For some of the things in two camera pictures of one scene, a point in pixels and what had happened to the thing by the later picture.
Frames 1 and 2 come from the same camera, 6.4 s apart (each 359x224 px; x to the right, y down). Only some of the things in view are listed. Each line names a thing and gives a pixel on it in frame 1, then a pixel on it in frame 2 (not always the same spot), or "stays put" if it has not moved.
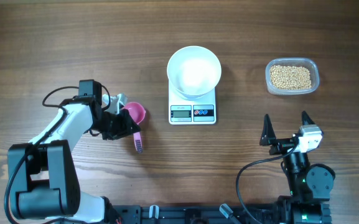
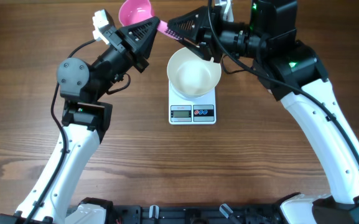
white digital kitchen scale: [201, 111] stays put
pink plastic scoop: [137, 112] -> [135, 10]
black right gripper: [280, 145] -> [207, 43]
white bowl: [193, 71] stays put
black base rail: [194, 214] stays put
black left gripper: [125, 129] -> [130, 33]
